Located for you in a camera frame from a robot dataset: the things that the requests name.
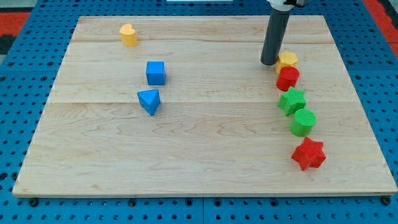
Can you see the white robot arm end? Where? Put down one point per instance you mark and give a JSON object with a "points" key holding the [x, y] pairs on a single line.
{"points": [[287, 5]]}

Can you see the blue cube block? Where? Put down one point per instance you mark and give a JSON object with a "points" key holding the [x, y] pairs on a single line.
{"points": [[155, 72]]}

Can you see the light wooden board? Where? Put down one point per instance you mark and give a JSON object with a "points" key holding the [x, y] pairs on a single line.
{"points": [[217, 132]]}

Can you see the blue triangle block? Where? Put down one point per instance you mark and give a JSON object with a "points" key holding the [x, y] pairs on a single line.
{"points": [[149, 100]]}

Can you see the green star block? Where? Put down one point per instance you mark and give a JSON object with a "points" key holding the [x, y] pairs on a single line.
{"points": [[292, 100]]}

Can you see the red cylinder block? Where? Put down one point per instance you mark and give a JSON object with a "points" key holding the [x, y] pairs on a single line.
{"points": [[288, 76]]}

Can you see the yellow hexagon block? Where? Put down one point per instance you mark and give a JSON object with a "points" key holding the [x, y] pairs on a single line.
{"points": [[285, 59]]}

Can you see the green cylinder block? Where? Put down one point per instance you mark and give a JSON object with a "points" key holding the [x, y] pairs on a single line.
{"points": [[303, 122]]}

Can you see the yellow heart block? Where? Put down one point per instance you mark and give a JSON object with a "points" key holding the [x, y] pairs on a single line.
{"points": [[128, 35]]}

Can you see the red star block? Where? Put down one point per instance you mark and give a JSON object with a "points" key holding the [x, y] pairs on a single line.
{"points": [[309, 154]]}

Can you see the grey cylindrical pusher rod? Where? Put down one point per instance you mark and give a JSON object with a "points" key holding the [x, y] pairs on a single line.
{"points": [[274, 36]]}

